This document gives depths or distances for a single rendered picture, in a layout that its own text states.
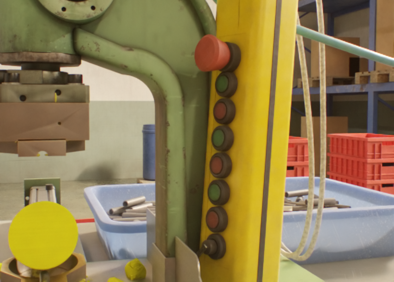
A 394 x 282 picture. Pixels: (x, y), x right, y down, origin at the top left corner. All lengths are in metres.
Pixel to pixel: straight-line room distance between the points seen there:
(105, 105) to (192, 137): 8.26
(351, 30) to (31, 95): 9.29
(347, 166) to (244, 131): 3.99
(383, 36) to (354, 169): 2.84
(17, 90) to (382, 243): 0.70
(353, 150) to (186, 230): 3.88
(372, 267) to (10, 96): 0.65
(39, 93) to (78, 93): 0.04
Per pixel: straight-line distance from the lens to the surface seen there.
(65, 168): 8.89
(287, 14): 0.61
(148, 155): 7.59
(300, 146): 4.00
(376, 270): 0.95
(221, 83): 0.59
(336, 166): 4.68
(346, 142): 4.52
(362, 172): 4.35
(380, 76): 6.81
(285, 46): 0.61
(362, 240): 0.99
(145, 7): 0.62
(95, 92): 8.86
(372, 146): 4.32
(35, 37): 0.58
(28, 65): 0.60
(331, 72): 8.17
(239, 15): 0.60
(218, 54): 0.56
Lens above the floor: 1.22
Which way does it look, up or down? 3 degrees down
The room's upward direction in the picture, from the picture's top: straight up
